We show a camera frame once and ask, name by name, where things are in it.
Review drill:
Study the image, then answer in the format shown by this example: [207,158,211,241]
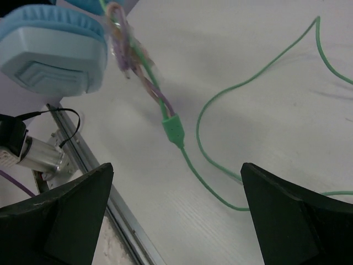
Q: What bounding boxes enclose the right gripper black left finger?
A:
[0,162,114,265]

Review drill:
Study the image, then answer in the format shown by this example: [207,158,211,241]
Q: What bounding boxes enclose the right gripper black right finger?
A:
[241,163,352,264]

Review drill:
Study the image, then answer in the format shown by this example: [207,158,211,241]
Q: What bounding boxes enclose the light blue headphones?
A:
[1,1,108,97]

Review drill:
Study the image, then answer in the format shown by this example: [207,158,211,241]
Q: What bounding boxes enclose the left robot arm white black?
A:
[1,111,81,181]

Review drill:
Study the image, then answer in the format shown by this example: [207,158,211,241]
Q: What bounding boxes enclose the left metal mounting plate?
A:
[28,130,77,193]

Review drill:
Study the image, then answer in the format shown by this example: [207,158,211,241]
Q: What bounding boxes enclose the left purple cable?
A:
[0,169,36,198]

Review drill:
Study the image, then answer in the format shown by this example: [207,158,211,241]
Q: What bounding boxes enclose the aluminium table edge rail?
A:
[47,104,165,264]

